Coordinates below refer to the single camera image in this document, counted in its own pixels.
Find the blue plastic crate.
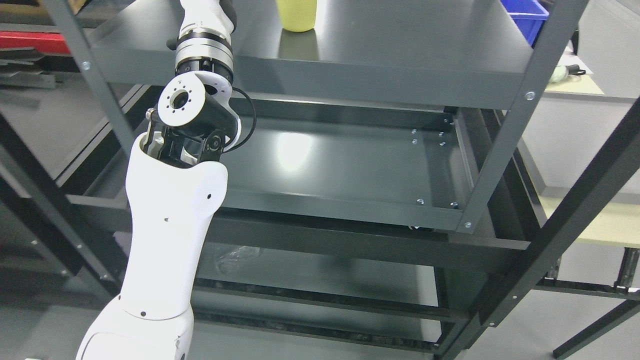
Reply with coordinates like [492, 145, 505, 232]
[500, 0, 549, 47]

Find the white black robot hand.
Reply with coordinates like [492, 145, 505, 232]
[166, 0, 237, 51]

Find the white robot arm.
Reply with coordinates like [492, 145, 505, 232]
[76, 20, 242, 360]

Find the yellow plastic cup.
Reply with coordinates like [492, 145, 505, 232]
[275, 0, 318, 33]

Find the grey metal shelf rack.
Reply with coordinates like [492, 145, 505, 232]
[1, 0, 639, 360]

